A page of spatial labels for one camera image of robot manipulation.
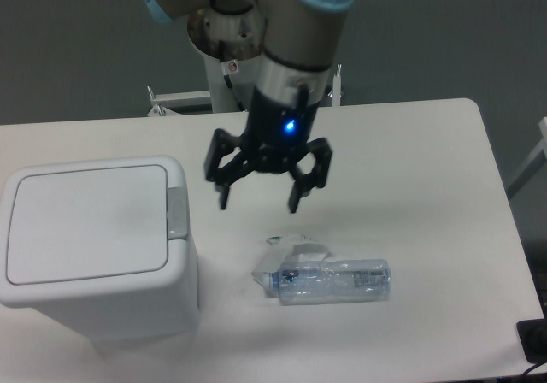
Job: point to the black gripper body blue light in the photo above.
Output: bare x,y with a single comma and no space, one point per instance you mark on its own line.
274,129

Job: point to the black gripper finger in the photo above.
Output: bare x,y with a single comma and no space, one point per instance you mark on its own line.
303,184
226,162

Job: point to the white plastic trash can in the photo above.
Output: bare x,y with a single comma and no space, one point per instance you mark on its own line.
103,247

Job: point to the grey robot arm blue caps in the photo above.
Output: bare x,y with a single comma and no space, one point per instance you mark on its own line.
297,42

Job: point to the crumpled white paper wrapper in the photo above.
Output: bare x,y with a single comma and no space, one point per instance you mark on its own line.
288,248

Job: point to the crushed clear plastic bottle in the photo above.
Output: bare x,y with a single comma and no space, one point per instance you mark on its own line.
323,282

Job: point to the black device at table edge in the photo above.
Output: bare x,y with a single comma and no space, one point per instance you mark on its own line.
532,334

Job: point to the white metal mounting frame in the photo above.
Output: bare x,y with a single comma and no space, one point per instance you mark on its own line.
200,102

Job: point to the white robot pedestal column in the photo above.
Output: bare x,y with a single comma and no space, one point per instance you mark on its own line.
231,46

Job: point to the white frame at right edge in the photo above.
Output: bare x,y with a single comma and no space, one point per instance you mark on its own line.
531,164

